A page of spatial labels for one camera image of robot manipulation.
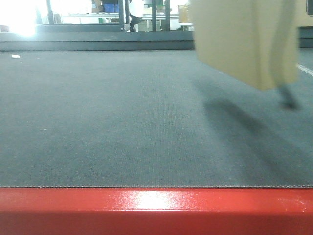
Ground tall tan cardboard box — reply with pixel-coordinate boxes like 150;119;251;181
190;0;299;90

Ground dark metal frame posts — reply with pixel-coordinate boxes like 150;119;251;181
44;0;171;33

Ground dark grey conveyor belt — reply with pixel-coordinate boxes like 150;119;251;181
0;33;313;188

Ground taped brown background box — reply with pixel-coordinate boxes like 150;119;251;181
178;4;192;23

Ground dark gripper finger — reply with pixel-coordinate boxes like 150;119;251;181
278;85;297;109

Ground red conveyor frame edge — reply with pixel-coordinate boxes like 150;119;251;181
0;188;313;235

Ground standing person white shirt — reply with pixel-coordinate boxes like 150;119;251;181
129;0;144;32

